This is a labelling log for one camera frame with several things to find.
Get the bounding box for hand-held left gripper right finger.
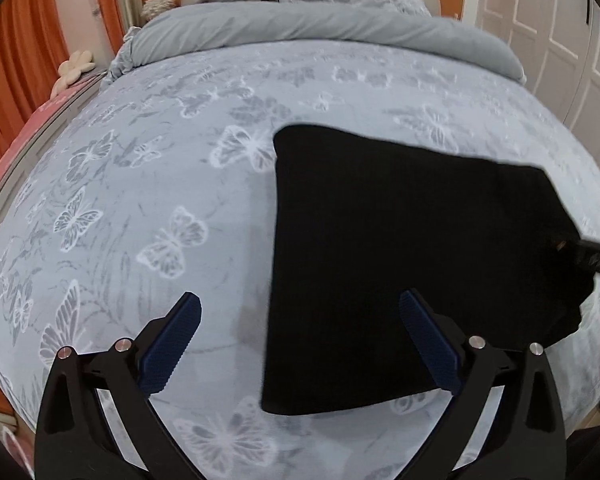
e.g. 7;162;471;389
399;288;567;480

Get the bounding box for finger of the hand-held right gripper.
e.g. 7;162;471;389
554;238;600;279

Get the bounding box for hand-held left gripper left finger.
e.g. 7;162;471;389
34;291;203;480

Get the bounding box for black pants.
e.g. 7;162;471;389
260;124;597;417

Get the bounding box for butterfly print bed cover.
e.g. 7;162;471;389
0;37;600;480

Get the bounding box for white wardrobe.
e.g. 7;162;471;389
472;0;600;176

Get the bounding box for white drawer cabinet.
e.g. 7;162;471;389
0;72;106;241

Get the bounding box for pink cloth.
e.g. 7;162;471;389
0;77;101;196

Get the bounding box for flower shaped cushion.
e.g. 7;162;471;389
57;51;97;86

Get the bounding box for white feather lamp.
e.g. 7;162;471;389
142;0;177;20

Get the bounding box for grey duvet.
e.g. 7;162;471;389
122;0;527;85

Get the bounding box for narrow orange curtain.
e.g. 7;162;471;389
91;0;126;56

